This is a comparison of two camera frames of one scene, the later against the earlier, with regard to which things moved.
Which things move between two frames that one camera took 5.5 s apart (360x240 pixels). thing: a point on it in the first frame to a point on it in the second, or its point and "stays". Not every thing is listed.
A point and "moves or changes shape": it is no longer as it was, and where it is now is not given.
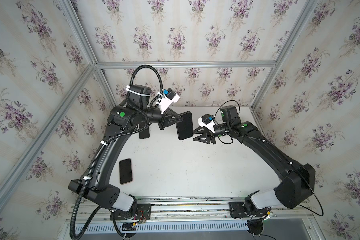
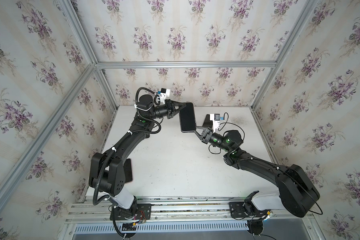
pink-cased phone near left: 125,171 stays
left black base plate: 143,212 stays
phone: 185,127 moves or changes shape
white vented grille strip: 171,228 stays
